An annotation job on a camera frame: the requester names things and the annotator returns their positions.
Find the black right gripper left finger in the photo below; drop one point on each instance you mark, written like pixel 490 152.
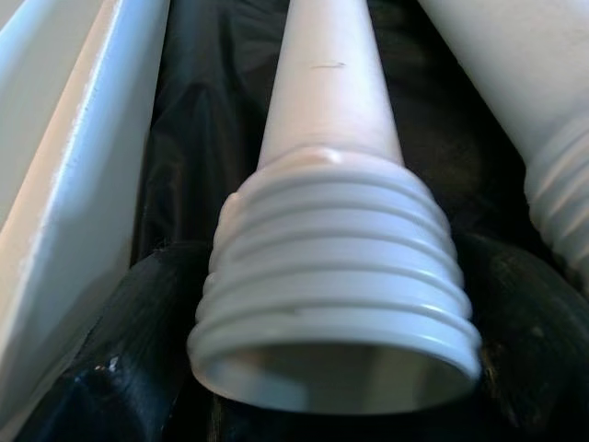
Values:
pixel 129 359

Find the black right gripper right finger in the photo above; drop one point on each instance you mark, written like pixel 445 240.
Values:
pixel 529 368

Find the white plastic children table top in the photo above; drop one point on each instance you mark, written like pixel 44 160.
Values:
pixel 60 184

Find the white plastic table leg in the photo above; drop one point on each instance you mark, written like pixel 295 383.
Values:
pixel 331 230
pixel 543 115

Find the black plastic table cover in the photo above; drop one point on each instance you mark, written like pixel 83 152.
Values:
pixel 207 115

